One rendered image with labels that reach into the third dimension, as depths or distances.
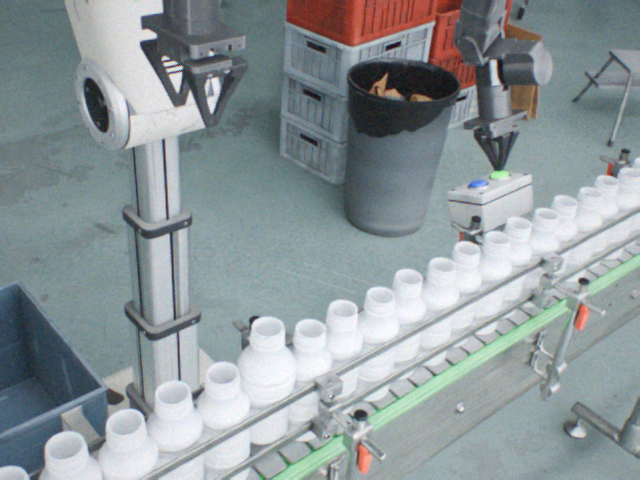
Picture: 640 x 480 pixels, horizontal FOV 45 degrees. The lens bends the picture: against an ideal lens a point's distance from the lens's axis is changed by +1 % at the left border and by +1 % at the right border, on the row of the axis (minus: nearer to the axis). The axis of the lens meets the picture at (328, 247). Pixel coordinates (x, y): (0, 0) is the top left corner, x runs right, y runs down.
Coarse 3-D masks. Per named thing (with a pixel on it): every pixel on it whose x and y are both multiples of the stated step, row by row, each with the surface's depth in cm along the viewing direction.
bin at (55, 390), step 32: (0, 288) 126; (0, 320) 129; (32, 320) 128; (0, 352) 132; (32, 352) 135; (64, 352) 119; (0, 384) 136; (32, 384) 138; (64, 384) 125; (96, 384) 111; (0, 416) 132; (32, 416) 132; (64, 416) 107; (96, 416) 111; (0, 448) 102; (32, 448) 106
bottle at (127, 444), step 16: (112, 416) 77; (128, 416) 78; (112, 432) 75; (128, 432) 81; (144, 432) 77; (112, 448) 76; (128, 448) 76; (144, 448) 78; (112, 464) 77; (128, 464) 77; (144, 464) 78
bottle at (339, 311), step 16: (336, 304) 95; (352, 304) 95; (336, 320) 93; (352, 320) 93; (336, 336) 94; (352, 336) 95; (336, 352) 94; (352, 352) 95; (336, 368) 96; (352, 384) 99; (336, 400) 99
